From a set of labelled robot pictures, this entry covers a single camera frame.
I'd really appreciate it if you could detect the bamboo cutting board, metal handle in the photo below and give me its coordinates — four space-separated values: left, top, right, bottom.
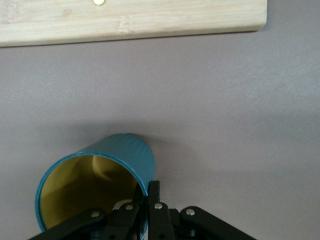
0 0 268 48

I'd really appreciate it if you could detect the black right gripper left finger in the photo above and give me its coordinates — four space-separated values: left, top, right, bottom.
27 183 145 240

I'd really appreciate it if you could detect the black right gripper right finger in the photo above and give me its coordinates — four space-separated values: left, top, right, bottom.
146 180 258 240

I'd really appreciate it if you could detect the brown table cover sheet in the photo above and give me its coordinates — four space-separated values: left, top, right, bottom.
0 0 320 240

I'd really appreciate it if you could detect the teal cup with yellow inside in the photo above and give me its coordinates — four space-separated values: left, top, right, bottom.
35 132 156 240

